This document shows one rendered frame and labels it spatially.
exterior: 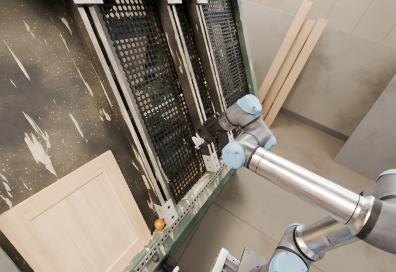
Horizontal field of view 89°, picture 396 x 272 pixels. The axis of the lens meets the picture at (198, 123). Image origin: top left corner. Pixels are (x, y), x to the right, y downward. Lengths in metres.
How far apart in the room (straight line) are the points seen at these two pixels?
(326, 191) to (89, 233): 0.80
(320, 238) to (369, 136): 3.08
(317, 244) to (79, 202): 0.83
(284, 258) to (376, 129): 3.16
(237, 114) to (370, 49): 3.39
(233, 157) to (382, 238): 0.34
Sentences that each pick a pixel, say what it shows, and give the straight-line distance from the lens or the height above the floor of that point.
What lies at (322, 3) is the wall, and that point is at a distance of 3.85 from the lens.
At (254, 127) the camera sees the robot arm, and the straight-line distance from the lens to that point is 0.69.
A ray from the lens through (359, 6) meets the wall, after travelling 3.87.
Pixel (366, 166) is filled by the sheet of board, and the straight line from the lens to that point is 3.96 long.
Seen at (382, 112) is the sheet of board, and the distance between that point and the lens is 3.78.
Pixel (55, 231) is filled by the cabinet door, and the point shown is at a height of 1.18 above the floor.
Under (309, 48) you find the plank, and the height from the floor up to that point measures 1.29.
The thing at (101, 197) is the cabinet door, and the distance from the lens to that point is 0.92.
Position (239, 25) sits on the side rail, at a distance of 1.93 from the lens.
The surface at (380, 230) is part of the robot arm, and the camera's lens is 0.57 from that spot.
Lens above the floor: 1.96
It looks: 38 degrees down
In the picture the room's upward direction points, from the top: 15 degrees clockwise
